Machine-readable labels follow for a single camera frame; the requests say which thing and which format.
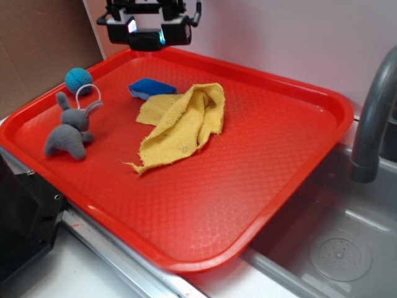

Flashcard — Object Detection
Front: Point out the blue knitted ball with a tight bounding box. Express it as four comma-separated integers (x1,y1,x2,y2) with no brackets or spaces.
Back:
65,68,93,95

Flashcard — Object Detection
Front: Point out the red plastic tray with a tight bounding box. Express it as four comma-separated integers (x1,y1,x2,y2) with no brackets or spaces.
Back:
1,48,354,273

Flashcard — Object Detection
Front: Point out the grey plush bunny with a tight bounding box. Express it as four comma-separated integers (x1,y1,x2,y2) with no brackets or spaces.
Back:
44,92,104,161

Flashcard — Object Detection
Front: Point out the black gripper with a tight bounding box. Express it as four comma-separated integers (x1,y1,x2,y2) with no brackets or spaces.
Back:
96,1,202,46

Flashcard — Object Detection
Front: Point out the grey sink basin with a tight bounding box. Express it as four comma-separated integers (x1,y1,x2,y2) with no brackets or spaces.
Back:
242,123,396,297

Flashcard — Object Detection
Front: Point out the yellow knitted cloth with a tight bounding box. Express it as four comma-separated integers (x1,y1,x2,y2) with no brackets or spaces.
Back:
127,83,226,175

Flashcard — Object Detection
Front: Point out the blue sponge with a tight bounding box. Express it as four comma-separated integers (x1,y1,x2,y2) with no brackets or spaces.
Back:
128,78,177,100

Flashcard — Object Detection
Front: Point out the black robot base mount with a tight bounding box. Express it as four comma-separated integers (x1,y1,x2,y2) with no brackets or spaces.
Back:
1,158,66,285

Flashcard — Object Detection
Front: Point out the grey faucet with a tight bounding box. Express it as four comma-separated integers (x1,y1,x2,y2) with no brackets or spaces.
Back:
349,47,396,183

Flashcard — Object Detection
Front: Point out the brown cardboard panel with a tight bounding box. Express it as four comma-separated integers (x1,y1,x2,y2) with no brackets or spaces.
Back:
1,1,102,118

